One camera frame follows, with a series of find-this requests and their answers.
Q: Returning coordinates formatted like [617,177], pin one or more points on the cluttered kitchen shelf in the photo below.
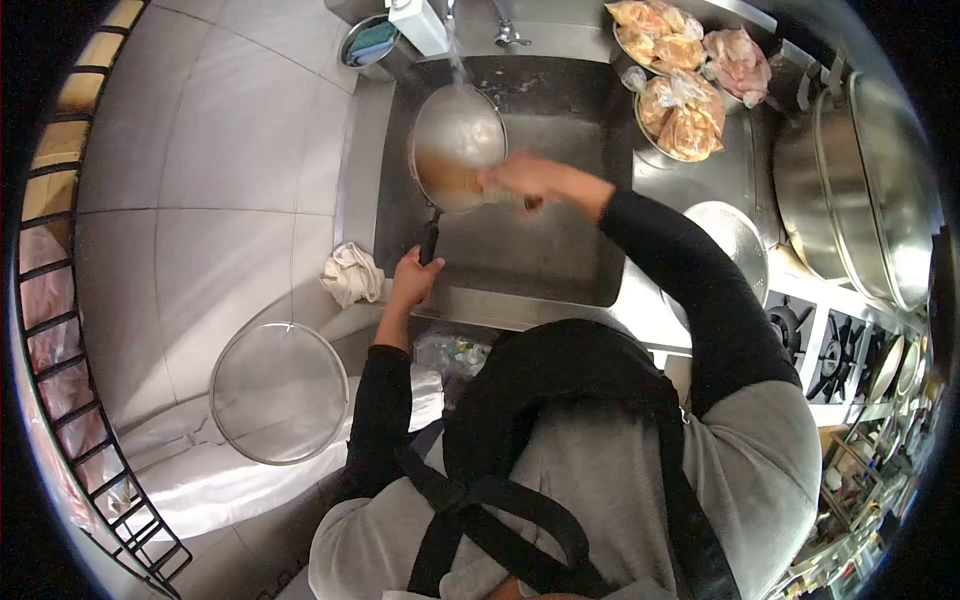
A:
[862,487]

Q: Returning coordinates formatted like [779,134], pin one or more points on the white crumpled cloth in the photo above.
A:
[351,274]

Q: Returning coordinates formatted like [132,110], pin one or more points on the clear plastic bag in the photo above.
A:
[454,356]

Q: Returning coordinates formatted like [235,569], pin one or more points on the metal bowl with teal sponge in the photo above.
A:
[371,43]

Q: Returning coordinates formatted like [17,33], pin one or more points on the white plastic bottle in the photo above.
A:
[417,24]

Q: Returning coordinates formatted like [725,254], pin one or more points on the bowl of orange meat bags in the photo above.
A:
[660,36]
[681,120]

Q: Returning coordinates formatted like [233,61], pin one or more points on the person's body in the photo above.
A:
[592,465]

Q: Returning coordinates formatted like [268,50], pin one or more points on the person's left hand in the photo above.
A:
[411,285]

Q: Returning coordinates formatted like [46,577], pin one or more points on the white plastic tub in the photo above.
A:
[225,480]

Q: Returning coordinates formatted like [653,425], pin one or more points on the person's right hand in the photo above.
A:
[547,180]

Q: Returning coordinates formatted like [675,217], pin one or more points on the gas stove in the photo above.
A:
[829,352]

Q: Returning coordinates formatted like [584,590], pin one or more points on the scrubbing brush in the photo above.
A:
[517,199]

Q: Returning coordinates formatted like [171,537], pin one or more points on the person's left thumb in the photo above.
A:
[435,265]

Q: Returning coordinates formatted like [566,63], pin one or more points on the bowl of pink meat bags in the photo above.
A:
[739,66]

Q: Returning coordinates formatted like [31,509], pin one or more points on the metal faucet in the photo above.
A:
[507,30]

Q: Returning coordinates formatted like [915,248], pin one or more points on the person's left fingers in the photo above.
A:
[409,259]

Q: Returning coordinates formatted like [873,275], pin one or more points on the large steel pot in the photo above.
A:
[814,195]
[892,187]

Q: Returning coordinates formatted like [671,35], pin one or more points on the large round mesh skimmer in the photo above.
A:
[279,392]

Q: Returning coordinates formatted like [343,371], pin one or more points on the perforated metal colander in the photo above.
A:
[739,244]

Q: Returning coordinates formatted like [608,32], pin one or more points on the stainless steel sink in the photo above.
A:
[540,247]

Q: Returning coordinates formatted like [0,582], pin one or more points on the person's right fingers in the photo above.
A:
[496,176]

